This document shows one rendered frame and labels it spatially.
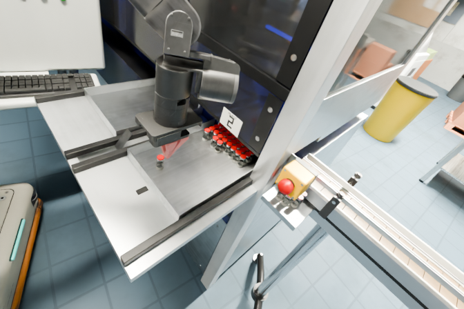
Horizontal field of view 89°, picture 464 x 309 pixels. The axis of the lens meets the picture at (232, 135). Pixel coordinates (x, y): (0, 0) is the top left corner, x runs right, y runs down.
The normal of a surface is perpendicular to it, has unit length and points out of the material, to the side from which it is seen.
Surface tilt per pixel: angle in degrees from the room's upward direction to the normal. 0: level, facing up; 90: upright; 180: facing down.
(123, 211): 0
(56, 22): 90
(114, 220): 0
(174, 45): 72
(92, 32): 90
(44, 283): 0
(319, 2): 90
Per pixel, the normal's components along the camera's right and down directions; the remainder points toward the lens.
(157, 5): 0.18, 0.40
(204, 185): 0.26, -0.74
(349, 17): -0.70, 0.29
